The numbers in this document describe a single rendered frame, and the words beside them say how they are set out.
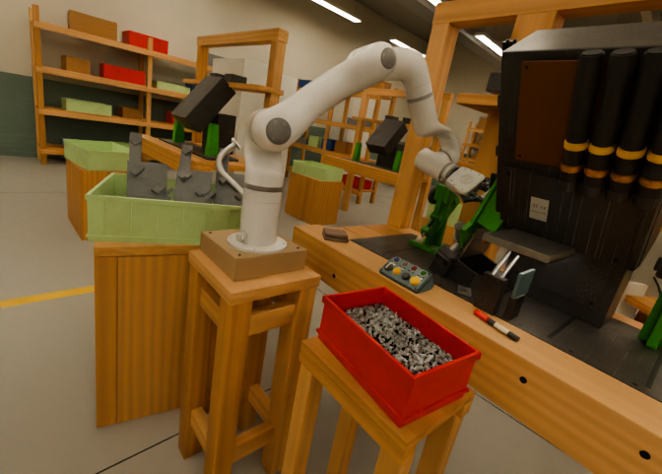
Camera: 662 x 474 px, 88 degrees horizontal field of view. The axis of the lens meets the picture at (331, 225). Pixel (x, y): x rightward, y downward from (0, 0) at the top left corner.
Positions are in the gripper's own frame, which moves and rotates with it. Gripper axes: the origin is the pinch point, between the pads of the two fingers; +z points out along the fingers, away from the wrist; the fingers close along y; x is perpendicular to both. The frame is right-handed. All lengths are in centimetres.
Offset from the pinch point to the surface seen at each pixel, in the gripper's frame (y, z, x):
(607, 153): -1.1, 26.8, -37.8
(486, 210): -7.8, 5.0, -5.5
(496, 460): -50, 52, 104
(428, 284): -37.3, 8.9, -2.1
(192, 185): -78, -94, -10
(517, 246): -20.1, 23.4, -19.8
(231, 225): -74, -61, -7
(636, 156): -0.2, 31.3, -38.9
